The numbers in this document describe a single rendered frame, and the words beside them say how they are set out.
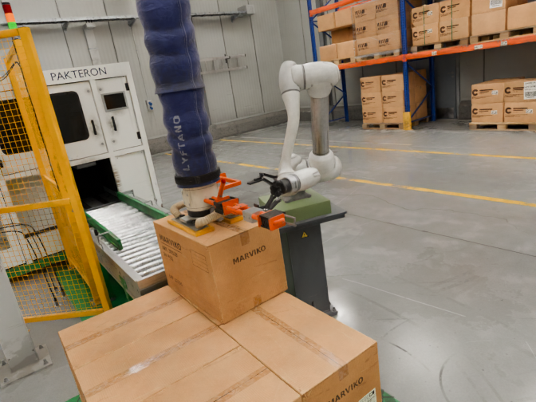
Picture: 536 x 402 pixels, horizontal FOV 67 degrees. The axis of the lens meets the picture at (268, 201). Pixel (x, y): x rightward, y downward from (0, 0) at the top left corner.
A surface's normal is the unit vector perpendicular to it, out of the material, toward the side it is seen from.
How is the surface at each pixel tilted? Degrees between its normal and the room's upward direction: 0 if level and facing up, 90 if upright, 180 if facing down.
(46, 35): 90
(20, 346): 90
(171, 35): 73
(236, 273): 90
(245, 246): 90
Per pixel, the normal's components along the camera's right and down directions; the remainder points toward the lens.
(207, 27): 0.61, 0.15
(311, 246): 0.30, 0.24
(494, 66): -0.78, 0.30
